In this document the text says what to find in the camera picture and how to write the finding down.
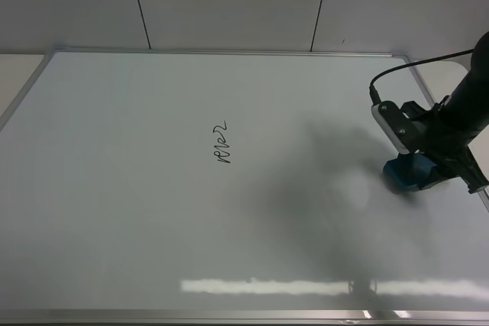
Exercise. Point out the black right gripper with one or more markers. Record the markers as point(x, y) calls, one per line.
point(447, 146)

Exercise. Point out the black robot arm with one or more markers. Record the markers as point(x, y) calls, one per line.
point(468, 103)

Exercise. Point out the blue board eraser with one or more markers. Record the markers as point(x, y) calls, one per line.
point(409, 172)

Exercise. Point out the white board with aluminium frame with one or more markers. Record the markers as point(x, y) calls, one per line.
point(225, 188)

